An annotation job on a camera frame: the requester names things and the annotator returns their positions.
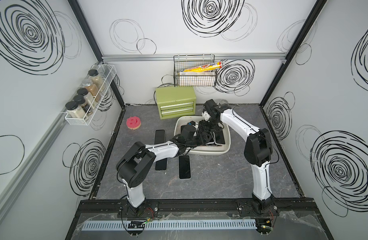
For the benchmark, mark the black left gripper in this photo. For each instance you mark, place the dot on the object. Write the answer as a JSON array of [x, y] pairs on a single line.
[[204, 140]]

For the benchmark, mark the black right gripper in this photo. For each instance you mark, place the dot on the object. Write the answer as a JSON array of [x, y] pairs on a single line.
[[202, 126]]

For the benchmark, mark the white plastic storage box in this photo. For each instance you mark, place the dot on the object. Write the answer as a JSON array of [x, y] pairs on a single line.
[[206, 150]]

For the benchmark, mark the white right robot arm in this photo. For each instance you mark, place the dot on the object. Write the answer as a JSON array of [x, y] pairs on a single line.
[[258, 150]]

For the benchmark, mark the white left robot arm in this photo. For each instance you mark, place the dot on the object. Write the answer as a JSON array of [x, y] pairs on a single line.
[[134, 166]]

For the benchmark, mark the rightmost black phone in box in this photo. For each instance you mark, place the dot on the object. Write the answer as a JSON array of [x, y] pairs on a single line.
[[219, 136]]

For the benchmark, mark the white box in basket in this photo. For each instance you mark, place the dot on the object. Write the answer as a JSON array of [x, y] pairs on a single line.
[[196, 74]]

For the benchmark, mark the green metal drawer toolbox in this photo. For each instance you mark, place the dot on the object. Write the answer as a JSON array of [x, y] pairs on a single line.
[[175, 102]]

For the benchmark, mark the pink smiley sponge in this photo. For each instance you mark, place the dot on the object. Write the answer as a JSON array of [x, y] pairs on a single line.
[[133, 122]]

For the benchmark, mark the spice jar brown contents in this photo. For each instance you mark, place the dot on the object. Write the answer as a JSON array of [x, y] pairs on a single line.
[[92, 88]]

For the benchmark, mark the spice jar black lid rear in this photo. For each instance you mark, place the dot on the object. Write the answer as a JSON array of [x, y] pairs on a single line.
[[96, 78]]

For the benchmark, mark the spice jar black lid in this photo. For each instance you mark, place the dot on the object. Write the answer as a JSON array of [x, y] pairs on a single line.
[[74, 110], [96, 78]]

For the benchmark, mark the spice jar white contents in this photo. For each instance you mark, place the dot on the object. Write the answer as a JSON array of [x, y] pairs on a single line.
[[88, 96]]

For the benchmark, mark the spice jar dark contents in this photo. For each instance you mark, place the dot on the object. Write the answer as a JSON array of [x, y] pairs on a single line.
[[81, 101]]

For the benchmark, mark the spice jar black lid front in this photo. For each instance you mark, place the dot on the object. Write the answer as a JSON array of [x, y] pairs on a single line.
[[74, 110]]

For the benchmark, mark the black wire wall basket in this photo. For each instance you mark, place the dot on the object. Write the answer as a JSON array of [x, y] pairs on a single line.
[[193, 79]]

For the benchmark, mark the grey slotted cable duct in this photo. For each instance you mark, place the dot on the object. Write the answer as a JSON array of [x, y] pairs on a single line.
[[236, 224]]

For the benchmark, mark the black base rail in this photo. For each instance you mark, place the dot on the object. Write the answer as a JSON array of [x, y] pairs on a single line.
[[158, 208]]

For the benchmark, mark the clear wall spice shelf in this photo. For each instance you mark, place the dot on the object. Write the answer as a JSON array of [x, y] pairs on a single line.
[[98, 117]]

